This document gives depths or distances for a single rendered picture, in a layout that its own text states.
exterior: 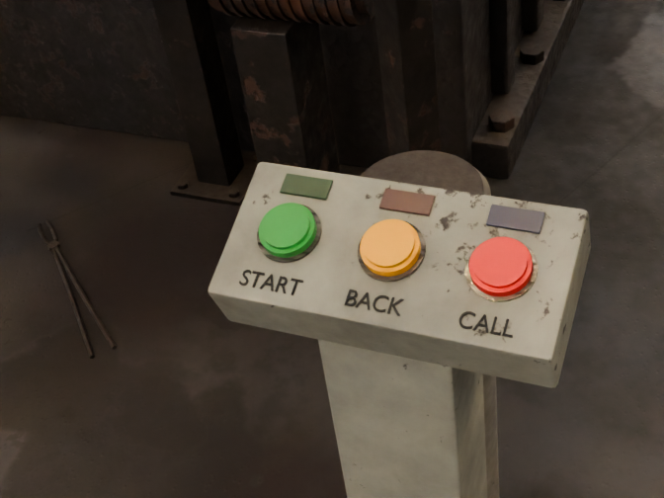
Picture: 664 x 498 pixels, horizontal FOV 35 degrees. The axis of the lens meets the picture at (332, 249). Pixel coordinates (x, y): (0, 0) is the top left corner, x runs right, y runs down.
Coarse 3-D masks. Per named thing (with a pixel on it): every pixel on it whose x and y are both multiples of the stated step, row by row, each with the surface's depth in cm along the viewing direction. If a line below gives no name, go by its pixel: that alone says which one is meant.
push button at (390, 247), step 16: (384, 224) 71; (400, 224) 71; (368, 240) 71; (384, 240) 70; (400, 240) 70; (416, 240) 70; (368, 256) 70; (384, 256) 70; (400, 256) 70; (416, 256) 70; (384, 272) 70; (400, 272) 70
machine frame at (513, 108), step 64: (0, 0) 183; (64, 0) 177; (128, 0) 172; (448, 0) 150; (512, 0) 165; (576, 0) 200; (0, 64) 194; (64, 64) 188; (128, 64) 182; (448, 64) 157; (512, 64) 172; (128, 128) 192; (384, 128) 170; (448, 128) 165; (512, 128) 169
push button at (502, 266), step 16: (496, 240) 68; (512, 240) 68; (480, 256) 68; (496, 256) 68; (512, 256) 68; (528, 256) 68; (480, 272) 68; (496, 272) 67; (512, 272) 67; (528, 272) 67; (480, 288) 68; (496, 288) 67; (512, 288) 67
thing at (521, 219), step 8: (496, 208) 71; (504, 208) 70; (512, 208) 70; (520, 208) 70; (488, 216) 70; (496, 216) 70; (504, 216) 70; (512, 216) 70; (520, 216) 70; (528, 216) 70; (536, 216) 70; (488, 224) 70; (496, 224) 70; (504, 224) 70; (512, 224) 70; (520, 224) 70; (528, 224) 69; (536, 224) 69; (536, 232) 69
